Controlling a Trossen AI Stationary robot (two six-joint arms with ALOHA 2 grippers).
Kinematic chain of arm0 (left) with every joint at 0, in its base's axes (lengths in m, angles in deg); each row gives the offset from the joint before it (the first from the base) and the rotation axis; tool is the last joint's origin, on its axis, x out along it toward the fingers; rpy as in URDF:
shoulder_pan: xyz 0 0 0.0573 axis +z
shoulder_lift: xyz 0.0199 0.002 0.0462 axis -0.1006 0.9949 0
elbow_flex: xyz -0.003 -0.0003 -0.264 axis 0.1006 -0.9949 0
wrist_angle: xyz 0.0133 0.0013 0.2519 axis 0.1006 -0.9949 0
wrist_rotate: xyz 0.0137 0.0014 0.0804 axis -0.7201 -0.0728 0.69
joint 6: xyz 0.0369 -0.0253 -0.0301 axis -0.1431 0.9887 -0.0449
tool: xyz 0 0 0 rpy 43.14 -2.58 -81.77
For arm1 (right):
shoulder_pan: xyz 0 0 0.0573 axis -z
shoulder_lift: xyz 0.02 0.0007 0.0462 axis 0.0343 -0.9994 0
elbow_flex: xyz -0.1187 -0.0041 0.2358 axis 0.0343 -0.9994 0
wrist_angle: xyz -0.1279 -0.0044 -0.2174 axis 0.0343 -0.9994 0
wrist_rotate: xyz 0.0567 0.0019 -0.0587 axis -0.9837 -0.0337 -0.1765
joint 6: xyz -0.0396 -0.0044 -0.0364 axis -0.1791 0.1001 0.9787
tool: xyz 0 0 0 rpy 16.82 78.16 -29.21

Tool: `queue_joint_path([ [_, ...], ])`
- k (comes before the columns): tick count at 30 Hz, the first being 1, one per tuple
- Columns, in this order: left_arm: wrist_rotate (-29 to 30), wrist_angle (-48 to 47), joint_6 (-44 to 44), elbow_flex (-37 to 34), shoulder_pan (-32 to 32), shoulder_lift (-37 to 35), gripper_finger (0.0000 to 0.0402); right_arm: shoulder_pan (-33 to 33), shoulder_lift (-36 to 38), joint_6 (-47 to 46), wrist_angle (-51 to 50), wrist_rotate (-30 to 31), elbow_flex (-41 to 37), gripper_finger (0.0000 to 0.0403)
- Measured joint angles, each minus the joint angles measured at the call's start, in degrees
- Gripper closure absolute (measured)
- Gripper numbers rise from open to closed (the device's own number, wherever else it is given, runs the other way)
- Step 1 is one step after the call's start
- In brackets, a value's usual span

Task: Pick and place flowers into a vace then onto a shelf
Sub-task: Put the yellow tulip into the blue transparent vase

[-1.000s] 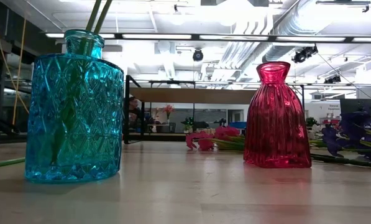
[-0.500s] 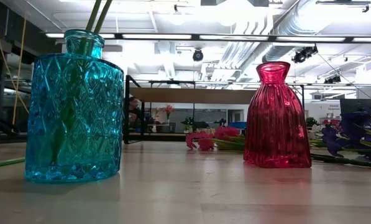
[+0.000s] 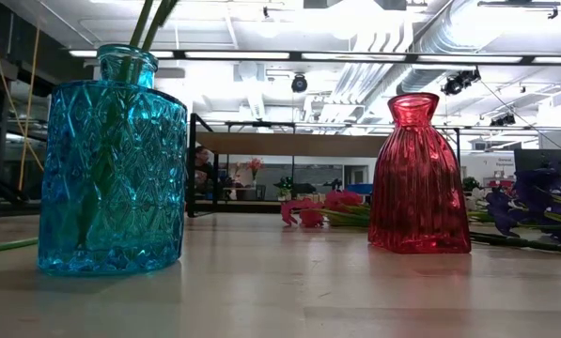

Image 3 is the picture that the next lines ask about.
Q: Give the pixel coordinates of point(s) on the red artificial flower bunch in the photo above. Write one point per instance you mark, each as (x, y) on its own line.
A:
(341, 199)

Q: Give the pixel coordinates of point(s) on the red glass vase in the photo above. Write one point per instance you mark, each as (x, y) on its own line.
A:
(416, 188)

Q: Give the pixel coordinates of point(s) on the blue glass vase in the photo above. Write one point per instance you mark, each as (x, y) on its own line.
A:
(120, 188)

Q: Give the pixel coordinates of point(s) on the red artificial tulip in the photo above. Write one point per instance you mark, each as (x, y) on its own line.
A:
(160, 19)

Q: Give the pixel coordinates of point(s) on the white artificial flower bunch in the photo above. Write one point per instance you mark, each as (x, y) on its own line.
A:
(476, 199)

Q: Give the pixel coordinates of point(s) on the pink artificial tulip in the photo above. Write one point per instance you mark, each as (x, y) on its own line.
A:
(141, 23)

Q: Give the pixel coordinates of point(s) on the purple artificial flower bunch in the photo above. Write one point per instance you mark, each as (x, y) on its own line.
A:
(538, 188)

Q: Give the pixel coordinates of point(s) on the orange artificial tulip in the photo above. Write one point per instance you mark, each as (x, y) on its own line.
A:
(7, 245)

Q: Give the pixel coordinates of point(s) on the pink flowers in vase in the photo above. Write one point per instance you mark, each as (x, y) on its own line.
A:
(254, 164)

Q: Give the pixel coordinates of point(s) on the wooden shelf with black legs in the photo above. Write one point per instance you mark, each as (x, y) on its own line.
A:
(289, 144)

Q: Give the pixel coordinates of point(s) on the small potted plant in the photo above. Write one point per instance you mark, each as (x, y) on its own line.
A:
(284, 190)

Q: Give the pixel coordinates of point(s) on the person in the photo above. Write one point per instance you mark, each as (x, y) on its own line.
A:
(204, 171)

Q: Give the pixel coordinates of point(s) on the blue bin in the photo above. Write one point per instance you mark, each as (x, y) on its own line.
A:
(360, 188)

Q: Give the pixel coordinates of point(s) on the round black ceiling fixture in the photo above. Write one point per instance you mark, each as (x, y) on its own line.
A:
(299, 83)

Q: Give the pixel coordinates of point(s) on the black beam with light tubes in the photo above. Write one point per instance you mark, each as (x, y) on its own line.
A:
(238, 55)

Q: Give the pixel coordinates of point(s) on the black ceiling spotlight cluster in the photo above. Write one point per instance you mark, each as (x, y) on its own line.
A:
(503, 120)
(458, 82)

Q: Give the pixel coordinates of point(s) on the black computer monitor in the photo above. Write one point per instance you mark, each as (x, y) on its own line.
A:
(543, 162)

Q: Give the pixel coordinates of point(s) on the black metal table frame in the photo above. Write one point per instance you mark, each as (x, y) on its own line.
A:
(242, 207)

